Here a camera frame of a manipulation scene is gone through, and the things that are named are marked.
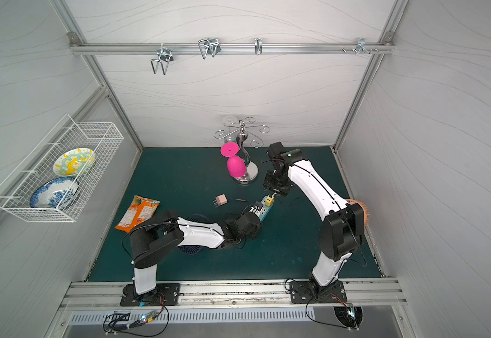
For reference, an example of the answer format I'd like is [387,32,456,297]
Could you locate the light blue power strip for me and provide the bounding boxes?
[259,196,273,222]

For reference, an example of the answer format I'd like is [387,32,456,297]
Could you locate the pink USB charger plug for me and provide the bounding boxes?
[214,194,228,207]

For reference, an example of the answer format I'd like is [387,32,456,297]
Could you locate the yellow USB charger plug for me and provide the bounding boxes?
[264,195,275,208]

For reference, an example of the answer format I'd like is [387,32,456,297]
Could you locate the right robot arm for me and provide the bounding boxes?
[263,142,368,288]

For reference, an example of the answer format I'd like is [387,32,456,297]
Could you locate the navy blue desk fan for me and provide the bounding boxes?
[178,214,203,256]

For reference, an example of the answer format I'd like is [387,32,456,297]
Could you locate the orange desk fan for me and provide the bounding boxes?
[346,199,370,236]

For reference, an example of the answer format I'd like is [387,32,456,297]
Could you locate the chrome glass holder stand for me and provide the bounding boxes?
[214,115,270,185]

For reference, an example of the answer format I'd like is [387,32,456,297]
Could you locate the pink goblet glass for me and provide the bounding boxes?
[220,142,247,178]

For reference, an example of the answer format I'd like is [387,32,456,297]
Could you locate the orange snack packet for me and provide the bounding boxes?
[114,195,160,233]

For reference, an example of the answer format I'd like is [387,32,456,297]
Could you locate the small metal hook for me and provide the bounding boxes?
[254,38,262,56]

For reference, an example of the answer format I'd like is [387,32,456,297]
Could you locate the metal double hook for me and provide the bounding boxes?
[198,37,221,59]
[151,46,174,75]

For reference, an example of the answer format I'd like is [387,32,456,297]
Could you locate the metal hook right end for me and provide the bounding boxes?
[341,38,379,55]

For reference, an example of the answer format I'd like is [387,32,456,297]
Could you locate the yellow patterned bowl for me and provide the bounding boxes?
[52,148,96,177]

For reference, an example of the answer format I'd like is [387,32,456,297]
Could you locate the blue patterned bowl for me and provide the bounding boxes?
[29,177,79,208]

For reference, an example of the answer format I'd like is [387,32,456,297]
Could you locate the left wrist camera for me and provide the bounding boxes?
[249,202,265,217]

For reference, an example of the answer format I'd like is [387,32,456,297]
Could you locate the aluminium top rail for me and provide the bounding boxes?
[70,42,396,56]

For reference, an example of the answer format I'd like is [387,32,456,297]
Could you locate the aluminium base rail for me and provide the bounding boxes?
[59,278,408,311]

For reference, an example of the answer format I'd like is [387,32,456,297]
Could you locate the white wire wall basket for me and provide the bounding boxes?
[0,115,124,223]

